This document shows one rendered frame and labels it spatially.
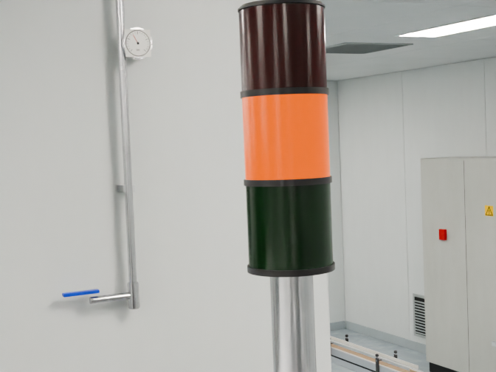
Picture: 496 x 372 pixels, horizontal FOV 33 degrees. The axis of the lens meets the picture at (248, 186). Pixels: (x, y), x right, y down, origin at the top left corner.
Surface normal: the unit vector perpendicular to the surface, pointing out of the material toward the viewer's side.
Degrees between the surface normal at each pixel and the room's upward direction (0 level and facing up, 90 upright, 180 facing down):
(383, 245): 90
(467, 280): 90
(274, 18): 90
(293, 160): 90
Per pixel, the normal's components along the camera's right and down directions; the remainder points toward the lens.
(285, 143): -0.07, 0.06
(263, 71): -0.52, 0.07
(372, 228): -0.89, 0.06
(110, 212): 0.46, 0.03
